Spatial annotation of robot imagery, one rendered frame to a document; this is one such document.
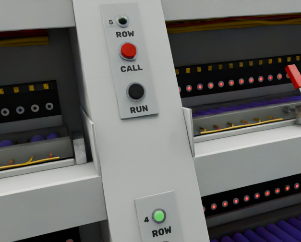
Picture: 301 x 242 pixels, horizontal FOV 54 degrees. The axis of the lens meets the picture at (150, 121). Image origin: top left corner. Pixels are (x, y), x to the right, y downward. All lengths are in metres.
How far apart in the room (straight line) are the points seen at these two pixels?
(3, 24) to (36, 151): 0.14
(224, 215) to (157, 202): 0.24
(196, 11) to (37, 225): 0.28
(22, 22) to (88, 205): 0.19
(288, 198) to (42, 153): 0.42
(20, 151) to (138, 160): 0.14
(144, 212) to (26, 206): 0.11
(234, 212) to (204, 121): 0.19
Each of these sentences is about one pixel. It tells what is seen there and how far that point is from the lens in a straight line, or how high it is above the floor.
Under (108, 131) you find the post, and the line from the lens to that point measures 0.29.
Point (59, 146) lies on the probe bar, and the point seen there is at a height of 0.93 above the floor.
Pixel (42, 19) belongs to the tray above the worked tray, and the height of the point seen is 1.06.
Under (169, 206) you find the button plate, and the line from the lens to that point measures 0.30.
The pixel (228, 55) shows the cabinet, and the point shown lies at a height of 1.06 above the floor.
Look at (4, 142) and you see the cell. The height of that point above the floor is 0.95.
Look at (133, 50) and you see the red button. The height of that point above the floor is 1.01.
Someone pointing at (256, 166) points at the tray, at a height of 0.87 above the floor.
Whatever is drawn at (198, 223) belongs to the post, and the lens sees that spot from 0.31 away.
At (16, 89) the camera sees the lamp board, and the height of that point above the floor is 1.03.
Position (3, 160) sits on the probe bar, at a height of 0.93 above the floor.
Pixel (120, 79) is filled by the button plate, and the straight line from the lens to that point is 0.30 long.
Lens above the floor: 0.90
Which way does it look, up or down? 7 degrees up
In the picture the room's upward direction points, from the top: 11 degrees counter-clockwise
